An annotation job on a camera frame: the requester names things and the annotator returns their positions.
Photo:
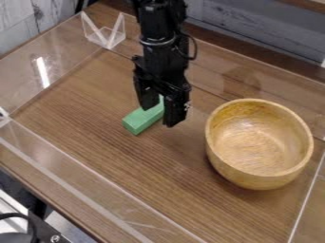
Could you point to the clear acrylic tray wall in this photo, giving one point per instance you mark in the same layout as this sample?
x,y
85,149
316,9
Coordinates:
x,y
145,188

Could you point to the green rectangular block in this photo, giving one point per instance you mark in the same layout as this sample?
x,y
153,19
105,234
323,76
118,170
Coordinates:
x,y
141,119

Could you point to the black metal bracket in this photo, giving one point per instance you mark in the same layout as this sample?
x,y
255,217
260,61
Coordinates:
x,y
47,233

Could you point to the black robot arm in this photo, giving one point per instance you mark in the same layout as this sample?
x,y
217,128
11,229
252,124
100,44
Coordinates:
x,y
161,19

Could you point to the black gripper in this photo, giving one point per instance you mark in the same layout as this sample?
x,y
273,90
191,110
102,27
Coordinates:
x,y
160,75

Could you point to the brown wooden bowl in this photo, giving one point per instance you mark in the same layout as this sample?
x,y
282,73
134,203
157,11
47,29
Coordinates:
x,y
259,143

